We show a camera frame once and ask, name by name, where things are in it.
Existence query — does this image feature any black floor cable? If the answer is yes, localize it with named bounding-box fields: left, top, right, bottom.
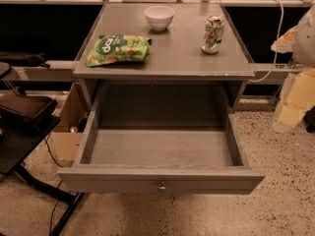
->
left=43, top=135, right=67, bottom=236

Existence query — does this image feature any green chip bag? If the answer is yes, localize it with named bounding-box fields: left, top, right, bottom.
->
left=86, top=34, right=152, bottom=67

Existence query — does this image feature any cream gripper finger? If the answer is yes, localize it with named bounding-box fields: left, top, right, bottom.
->
left=273, top=69, right=315, bottom=133
left=271, top=27, right=297, bottom=54

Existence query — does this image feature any white cable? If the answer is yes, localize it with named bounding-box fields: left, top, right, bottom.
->
left=248, top=0, right=285, bottom=84

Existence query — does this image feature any metal can in box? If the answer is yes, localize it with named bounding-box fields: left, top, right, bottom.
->
left=69, top=126, right=79, bottom=133

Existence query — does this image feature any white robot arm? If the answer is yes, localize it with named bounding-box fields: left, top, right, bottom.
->
left=271, top=5, right=315, bottom=133

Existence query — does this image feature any grey wooden cabinet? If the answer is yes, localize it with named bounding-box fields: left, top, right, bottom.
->
left=72, top=2, right=256, bottom=114

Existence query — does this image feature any open grey top drawer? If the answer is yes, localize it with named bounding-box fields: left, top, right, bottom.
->
left=57, top=82, right=266, bottom=196

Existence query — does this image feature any cardboard box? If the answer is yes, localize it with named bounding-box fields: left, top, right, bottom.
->
left=50, top=83, right=88, bottom=161

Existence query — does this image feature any white ceramic bowl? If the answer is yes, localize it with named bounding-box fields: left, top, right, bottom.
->
left=145, top=6, right=175, bottom=30

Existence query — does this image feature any dark brown tray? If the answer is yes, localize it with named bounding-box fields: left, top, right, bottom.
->
left=0, top=87, right=57, bottom=127

